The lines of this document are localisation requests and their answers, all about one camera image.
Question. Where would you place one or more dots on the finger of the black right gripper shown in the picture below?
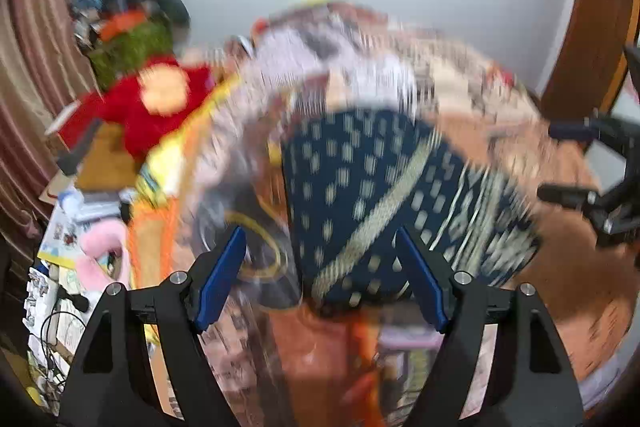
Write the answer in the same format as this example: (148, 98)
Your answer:
(613, 216)
(617, 134)

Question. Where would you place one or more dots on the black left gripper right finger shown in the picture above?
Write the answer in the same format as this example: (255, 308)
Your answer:
(531, 380)

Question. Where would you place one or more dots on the navy patterned hoodie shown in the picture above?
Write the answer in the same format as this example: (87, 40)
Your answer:
(353, 178)

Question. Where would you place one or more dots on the pile of clothes on box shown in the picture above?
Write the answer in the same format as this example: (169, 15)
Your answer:
(100, 21)

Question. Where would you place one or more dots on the brown wooden door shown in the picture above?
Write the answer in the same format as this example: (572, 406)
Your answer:
(591, 66)

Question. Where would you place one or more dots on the pink plush toy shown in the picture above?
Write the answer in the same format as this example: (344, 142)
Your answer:
(106, 236)

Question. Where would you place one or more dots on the clutter pile beside bed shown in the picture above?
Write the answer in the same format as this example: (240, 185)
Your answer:
(57, 308)

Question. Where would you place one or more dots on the red plush toy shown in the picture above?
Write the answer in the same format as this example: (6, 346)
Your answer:
(147, 104)

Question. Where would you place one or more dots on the striped pink curtain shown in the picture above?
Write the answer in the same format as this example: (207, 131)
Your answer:
(42, 70)

